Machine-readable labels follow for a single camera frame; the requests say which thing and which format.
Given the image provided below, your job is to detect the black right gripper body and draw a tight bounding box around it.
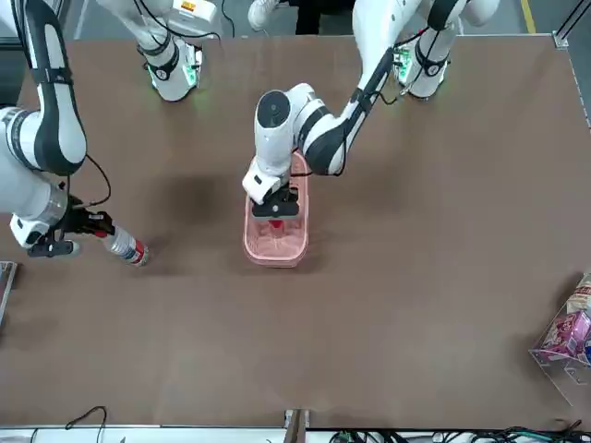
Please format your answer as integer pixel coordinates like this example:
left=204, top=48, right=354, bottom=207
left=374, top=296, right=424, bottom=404
left=59, top=206, right=100, bottom=235

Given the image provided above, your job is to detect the pink plastic basket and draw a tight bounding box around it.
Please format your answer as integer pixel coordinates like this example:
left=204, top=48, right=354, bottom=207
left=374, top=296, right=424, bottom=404
left=243, top=151, right=309, bottom=269

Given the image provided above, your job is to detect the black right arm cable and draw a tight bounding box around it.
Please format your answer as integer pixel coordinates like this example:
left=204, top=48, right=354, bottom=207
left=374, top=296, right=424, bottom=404
left=54, top=154, right=113, bottom=209

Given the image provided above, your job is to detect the grey metal bracket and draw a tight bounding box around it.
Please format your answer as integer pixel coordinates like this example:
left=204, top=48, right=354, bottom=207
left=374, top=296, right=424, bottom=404
left=0, top=260, right=18, bottom=334

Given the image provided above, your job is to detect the brown metal table bracket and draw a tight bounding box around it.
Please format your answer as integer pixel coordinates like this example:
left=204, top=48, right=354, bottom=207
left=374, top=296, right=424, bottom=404
left=283, top=408, right=311, bottom=443

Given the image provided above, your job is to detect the black left wrist camera bar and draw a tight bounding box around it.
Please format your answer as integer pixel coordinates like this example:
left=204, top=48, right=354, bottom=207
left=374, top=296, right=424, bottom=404
left=250, top=197, right=302, bottom=219

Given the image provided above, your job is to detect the person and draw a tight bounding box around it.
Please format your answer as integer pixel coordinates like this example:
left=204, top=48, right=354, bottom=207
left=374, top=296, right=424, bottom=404
left=247, top=0, right=370, bottom=37

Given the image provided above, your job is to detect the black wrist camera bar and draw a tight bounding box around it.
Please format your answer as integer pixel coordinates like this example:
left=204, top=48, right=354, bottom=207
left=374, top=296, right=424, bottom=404
left=250, top=197, right=302, bottom=219
left=26, top=238, right=80, bottom=258

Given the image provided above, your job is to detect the white table rail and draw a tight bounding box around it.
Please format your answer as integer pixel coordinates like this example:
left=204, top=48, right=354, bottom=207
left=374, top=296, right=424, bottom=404
left=0, top=426, right=287, bottom=443

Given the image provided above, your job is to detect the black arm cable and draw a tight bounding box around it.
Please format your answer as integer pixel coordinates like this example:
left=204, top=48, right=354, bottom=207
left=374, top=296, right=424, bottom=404
left=290, top=27, right=444, bottom=179
left=54, top=154, right=113, bottom=209

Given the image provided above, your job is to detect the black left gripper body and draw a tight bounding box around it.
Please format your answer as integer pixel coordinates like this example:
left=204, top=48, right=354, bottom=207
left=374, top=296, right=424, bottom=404
left=275, top=177, right=309, bottom=207

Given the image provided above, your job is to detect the beige snack packet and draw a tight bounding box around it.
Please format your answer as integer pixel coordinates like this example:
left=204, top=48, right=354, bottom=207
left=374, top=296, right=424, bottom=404
left=565, top=272, right=591, bottom=315

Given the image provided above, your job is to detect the pink snack packet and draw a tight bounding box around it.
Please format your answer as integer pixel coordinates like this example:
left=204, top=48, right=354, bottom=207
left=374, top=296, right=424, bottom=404
left=540, top=309, right=591, bottom=365

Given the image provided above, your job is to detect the clear water bottle red cap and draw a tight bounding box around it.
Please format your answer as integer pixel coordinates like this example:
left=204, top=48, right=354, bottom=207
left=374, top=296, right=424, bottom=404
left=102, top=224, right=151, bottom=268

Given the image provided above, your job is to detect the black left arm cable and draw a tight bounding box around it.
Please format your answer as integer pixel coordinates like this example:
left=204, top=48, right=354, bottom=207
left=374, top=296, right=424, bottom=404
left=290, top=27, right=444, bottom=179

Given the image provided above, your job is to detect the clear acrylic shelf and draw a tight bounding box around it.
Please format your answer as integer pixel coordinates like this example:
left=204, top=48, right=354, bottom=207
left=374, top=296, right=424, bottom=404
left=528, top=271, right=591, bottom=407

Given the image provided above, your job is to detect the thin black cable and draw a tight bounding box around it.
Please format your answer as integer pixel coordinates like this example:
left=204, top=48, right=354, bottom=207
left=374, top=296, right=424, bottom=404
left=64, top=405, right=108, bottom=443
left=220, top=0, right=236, bottom=38
left=501, top=417, right=584, bottom=443

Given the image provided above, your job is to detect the black right wrist camera bar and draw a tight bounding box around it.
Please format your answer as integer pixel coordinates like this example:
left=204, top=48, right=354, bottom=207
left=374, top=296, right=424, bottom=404
left=26, top=238, right=80, bottom=258

